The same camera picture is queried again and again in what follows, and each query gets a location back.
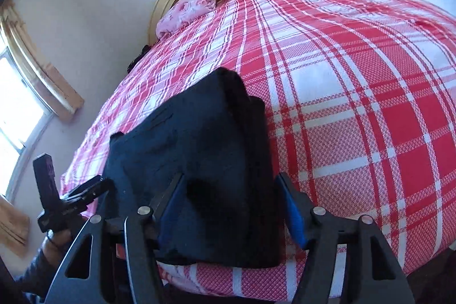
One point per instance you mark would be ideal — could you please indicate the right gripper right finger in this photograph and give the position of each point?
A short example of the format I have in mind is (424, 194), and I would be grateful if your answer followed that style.
(372, 273)

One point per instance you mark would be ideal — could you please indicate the side window curtain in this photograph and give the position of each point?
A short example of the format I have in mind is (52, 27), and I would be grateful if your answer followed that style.
(44, 78)

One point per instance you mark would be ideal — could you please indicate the dark bundle beside bed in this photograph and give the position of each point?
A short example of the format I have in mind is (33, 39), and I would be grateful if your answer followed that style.
(144, 51)

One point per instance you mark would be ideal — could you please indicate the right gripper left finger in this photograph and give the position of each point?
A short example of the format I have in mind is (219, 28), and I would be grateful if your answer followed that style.
(113, 260)

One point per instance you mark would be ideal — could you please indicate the red white plaid bedspread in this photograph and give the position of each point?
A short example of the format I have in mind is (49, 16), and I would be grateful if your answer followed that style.
(360, 98)

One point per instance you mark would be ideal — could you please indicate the left hand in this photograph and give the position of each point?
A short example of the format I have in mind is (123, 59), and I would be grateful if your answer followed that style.
(55, 245)

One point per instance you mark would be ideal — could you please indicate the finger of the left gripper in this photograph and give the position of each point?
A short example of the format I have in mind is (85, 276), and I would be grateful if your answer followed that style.
(87, 192)

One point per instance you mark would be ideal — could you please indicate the left forearm dark sleeve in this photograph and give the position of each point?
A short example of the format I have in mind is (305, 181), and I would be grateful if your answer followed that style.
(35, 282)

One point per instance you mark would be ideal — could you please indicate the pink floral pillow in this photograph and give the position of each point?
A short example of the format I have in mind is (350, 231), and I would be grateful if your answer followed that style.
(181, 15)

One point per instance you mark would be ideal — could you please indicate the side window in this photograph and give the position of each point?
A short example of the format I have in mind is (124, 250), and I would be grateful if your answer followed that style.
(23, 118)

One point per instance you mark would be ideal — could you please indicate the black pants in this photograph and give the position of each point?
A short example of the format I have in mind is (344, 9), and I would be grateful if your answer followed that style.
(214, 134)

